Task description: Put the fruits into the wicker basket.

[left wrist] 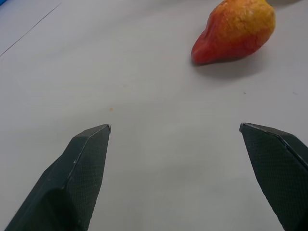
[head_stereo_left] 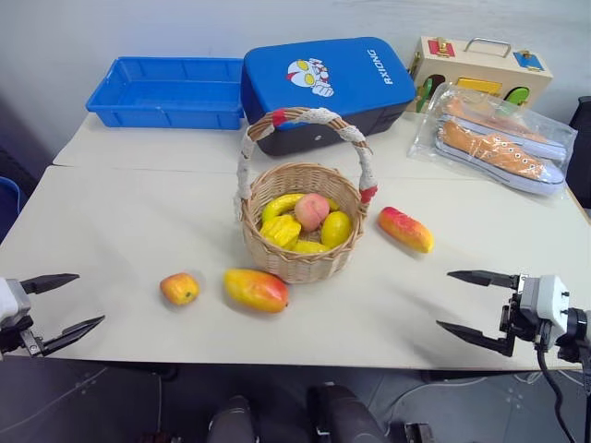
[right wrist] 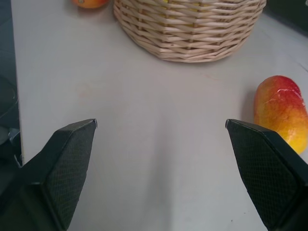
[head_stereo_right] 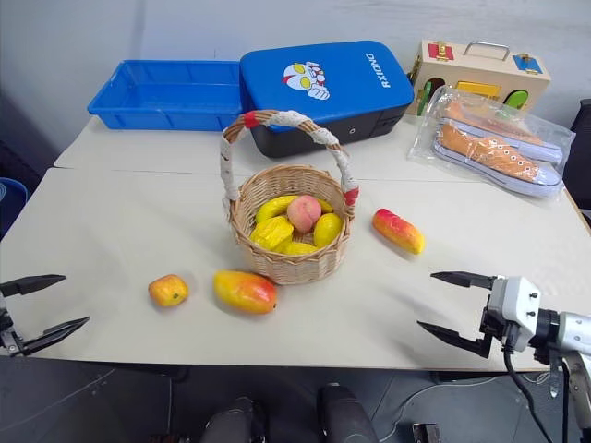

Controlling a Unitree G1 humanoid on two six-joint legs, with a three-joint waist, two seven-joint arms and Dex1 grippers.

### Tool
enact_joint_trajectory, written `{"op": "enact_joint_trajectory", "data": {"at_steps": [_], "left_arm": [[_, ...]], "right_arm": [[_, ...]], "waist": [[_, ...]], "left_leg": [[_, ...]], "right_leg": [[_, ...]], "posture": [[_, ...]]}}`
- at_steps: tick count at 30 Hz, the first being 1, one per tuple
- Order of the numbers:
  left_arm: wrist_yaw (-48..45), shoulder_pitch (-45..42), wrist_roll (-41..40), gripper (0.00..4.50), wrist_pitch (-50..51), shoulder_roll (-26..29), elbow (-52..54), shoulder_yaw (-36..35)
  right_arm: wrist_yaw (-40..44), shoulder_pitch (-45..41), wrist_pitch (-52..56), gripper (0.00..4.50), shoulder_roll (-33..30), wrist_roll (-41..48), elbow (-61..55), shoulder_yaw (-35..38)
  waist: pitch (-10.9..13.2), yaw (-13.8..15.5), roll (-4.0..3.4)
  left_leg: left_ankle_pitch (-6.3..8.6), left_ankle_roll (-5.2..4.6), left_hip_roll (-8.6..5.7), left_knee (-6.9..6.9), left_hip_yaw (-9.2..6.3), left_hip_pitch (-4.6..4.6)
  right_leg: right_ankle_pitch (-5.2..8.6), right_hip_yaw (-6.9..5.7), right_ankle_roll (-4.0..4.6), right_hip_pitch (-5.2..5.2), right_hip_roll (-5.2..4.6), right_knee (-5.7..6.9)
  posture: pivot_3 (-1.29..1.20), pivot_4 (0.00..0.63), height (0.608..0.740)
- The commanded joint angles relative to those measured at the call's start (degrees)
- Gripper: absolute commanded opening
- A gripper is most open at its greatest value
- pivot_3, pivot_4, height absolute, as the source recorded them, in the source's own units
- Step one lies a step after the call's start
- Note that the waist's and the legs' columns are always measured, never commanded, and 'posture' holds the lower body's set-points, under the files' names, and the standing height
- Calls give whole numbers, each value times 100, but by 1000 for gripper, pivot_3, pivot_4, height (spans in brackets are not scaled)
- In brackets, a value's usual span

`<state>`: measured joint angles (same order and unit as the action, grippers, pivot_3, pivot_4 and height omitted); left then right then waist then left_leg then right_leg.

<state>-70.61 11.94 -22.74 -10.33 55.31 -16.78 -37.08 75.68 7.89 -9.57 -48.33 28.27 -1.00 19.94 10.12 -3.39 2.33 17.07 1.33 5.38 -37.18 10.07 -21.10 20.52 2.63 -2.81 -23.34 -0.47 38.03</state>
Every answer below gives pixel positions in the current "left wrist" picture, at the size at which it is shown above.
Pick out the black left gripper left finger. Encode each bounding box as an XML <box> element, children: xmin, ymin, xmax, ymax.
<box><xmin>4</xmin><ymin>124</ymin><xmax>112</xmax><ymax>231</ymax></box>

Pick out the blue object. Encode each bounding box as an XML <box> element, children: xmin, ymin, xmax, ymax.
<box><xmin>0</xmin><ymin>0</ymin><xmax>10</xmax><ymax>17</ymax></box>

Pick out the red and yellow pear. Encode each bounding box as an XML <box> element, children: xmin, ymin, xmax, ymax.
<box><xmin>191</xmin><ymin>0</ymin><xmax>276</xmax><ymax>65</ymax></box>

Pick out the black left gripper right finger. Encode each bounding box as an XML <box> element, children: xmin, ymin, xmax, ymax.
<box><xmin>239</xmin><ymin>122</ymin><xmax>308</xmax><ymax>231</ymax></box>

